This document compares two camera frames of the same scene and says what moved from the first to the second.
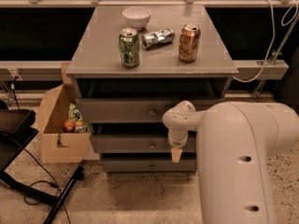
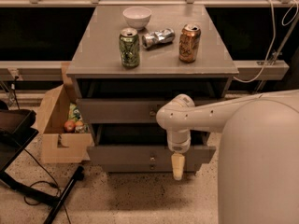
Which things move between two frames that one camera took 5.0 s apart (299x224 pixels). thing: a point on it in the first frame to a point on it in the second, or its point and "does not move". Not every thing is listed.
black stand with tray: x=18 y=128 does not move
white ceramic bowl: x=137 y=17 does not move
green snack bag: x=74 y=113 does not move
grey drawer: x=138 y=144 to x=145 y=158
